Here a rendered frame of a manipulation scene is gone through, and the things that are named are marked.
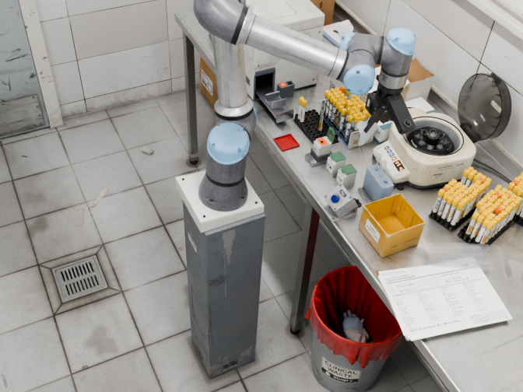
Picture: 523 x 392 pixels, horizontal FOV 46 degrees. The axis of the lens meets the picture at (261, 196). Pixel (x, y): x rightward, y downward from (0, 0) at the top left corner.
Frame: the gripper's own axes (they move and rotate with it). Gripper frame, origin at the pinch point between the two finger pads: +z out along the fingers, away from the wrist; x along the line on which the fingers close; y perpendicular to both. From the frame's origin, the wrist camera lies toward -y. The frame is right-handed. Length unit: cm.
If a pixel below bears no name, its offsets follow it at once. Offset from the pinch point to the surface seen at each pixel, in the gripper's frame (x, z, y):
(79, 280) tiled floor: 93, 109, 68
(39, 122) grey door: 93, 103, 178
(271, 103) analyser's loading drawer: 15, 14, 46
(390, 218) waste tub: 0.4, 20.1, -13.1
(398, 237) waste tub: 6.2, 13.5, -25.0
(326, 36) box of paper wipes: -24, 15, 80
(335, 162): 7.9, 15.2, 11.0
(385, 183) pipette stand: 0.2, 10.9, -6.4
